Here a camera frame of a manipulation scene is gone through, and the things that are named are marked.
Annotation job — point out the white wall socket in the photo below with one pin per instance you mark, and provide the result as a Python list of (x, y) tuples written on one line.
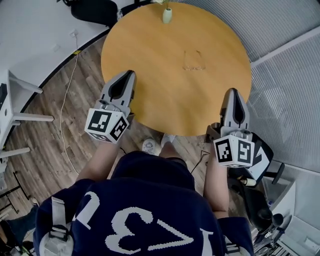
[(74, 33)]

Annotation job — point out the person's white shoe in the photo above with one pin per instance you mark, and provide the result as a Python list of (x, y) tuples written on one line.
[(149, 146), (168, 138)]

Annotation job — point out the person's left forearm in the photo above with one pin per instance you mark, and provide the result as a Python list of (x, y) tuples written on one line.
[(100, 162)]

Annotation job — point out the white flowers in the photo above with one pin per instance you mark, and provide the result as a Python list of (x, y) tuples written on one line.
[(161, 1)]

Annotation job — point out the clear frame glasses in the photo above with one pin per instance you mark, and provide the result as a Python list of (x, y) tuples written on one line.
[(192, 67)]

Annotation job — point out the person's bare leg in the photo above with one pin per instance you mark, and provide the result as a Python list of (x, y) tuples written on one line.
[(171, 150)]

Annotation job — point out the person's navy printed shirt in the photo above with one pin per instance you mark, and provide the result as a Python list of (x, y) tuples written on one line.
[(140, 200)]

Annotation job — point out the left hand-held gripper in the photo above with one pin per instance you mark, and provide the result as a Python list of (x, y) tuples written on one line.
[(101, 121)]

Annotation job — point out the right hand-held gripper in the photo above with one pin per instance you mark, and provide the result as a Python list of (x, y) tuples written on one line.
[(232, 152)]

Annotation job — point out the pale green vase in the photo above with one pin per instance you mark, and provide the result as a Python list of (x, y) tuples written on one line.
[(167, 16)]

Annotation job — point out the person's right forearm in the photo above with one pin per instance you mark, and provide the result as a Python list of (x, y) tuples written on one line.
[(216, 187)]

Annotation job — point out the black metal stand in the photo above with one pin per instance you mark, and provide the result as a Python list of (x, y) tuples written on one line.
[(15, 190)]

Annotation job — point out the white desk frame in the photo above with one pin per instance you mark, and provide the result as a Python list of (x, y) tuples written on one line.
[(15, 100)]

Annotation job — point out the person's white left shoe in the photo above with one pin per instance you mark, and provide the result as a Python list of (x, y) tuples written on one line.
[(149, 146)]

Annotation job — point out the person's white right shoe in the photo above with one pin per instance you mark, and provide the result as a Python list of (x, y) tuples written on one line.
[(168, 138)]

